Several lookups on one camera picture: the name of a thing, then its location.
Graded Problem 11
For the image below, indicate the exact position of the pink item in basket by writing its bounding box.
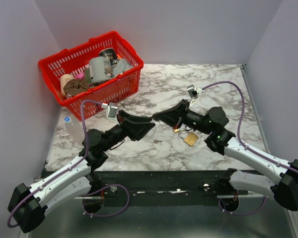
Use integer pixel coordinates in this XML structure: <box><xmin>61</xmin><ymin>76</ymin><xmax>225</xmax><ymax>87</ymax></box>
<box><xmin>74</xmin><ymin>72</ymin><xmax>84</xmax><ymax>79</ymax></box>

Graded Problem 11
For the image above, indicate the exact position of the large brass padlock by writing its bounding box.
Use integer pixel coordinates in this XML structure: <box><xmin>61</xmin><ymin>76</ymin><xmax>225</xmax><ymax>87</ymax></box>
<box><xmin>178</xmin><ymin>129</ymin><xmax>199</xmax><ymax>146</ymax></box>

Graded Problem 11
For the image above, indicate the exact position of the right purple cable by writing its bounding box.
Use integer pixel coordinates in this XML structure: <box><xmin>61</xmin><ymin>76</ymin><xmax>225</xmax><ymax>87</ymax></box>
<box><xmin>201</xmin><ymin>81</ymin><xmax>298</xmax><ymax>179</ymax></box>

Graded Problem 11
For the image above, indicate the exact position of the purple cable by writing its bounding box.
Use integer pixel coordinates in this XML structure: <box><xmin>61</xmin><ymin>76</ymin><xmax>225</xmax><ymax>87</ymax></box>
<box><xmin>201</xmin><ymin>81</ymin><xmax>298</xmax><ymax>179</ymax></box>
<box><xmin>6</xmin><ymin>100</ymin><xmax>107</xmax><ymax>228</ymax></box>

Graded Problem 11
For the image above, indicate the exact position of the beige cup in basket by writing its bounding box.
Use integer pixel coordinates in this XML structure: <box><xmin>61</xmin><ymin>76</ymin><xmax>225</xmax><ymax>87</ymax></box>
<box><xmin>60</xmin><ymin>74</ymin><xmax>74</xmax><ymax>97</ymax></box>

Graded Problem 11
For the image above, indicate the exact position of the red plastic shopping basket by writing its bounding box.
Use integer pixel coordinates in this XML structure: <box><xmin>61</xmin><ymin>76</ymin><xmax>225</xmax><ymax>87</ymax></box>
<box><xmin>38</xmin><ymin>31</ymin><xmax>144</xmax><ymax>121</ymax></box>

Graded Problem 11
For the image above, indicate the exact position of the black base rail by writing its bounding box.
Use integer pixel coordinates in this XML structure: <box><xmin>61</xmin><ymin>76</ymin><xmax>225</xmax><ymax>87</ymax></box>
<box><xmin>83</xmin><ymin>169</ymin><xmax>247</xmax><ymax>207</ymax></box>

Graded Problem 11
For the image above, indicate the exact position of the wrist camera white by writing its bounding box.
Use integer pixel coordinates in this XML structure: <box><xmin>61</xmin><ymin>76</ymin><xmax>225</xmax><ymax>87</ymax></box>
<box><xmin>101</xmin><ymin>102</ymin><xmax>118</xmax><ymax>120</ymax></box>
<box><xmin>187</xmin><ymin>84</ymin><xmax>203</xmax><ymax>108</ymax></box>

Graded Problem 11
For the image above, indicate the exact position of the clear plastic water bottle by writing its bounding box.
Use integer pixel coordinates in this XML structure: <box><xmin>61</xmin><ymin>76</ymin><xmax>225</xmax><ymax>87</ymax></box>
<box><xmin>64</xmin><ymin>116</ymin><xmax>85</xmax><ymax>144</ymax></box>

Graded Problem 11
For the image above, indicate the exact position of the grey cloth in basket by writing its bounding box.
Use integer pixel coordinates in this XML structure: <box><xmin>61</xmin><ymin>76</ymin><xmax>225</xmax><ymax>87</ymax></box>
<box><xmin>112</xmin><ymin>59</ymin><xmax>133</xmax><ymax>77</ymax></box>

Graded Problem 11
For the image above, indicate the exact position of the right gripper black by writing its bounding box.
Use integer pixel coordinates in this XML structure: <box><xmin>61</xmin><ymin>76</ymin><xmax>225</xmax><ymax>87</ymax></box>
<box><xmin>154</xmin><ymin>99</ymin><xmax>213</xmax><ymax>135</ymax></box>

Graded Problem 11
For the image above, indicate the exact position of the black can in basket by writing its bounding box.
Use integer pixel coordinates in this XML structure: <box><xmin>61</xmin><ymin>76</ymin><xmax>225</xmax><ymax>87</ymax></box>
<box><xmin>98</xmin><ymin>48</ymin><xmax>120</xmax><ymax>66</ymax></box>

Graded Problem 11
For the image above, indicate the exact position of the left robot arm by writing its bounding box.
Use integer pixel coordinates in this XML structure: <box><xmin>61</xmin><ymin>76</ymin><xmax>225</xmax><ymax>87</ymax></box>
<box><xmin>7</xmin><ymin>110</ymin><xmax>155</xmax><ymax>233</ymax></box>

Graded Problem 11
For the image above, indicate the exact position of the grey printed cloth roll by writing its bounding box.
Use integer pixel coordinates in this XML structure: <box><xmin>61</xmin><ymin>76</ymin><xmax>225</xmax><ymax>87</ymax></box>
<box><xmin>89</xmin><ymin>57</ymin><xmax>113</xmax><ymax>86</ymax></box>

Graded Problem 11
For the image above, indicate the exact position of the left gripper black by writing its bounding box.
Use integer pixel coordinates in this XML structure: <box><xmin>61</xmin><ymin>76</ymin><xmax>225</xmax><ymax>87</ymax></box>
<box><xmin>101</xmin><ymin>110</ymin><xmax>155</xmax><ymax>153</ymax></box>

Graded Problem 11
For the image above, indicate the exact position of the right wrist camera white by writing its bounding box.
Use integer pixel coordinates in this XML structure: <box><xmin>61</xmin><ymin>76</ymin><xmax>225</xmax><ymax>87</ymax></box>
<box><xmin>187</xmin><ymin>84</ymin><xmax>203</xmax><ymax>108</ymax></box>

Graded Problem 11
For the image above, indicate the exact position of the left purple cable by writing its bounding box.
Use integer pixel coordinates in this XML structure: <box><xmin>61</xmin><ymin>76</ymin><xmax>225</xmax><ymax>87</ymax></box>
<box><xmin>6</xmin><ymin>100</ymin><xmax>107</xmax><ymax>228</ymax></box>

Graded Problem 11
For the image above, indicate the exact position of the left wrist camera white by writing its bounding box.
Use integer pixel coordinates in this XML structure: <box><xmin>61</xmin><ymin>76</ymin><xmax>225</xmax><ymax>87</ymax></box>
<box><xmin>101</xmin><ymin>102</ymin><xmax>118</xmax><ymax>120</ymax></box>

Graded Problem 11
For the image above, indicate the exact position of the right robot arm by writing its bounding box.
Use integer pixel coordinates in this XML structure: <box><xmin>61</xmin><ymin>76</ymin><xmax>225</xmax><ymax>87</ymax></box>
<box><xmin>152</xmin><ymin>99</ymin><xmax>298</xmax><ymax>211</ymax></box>

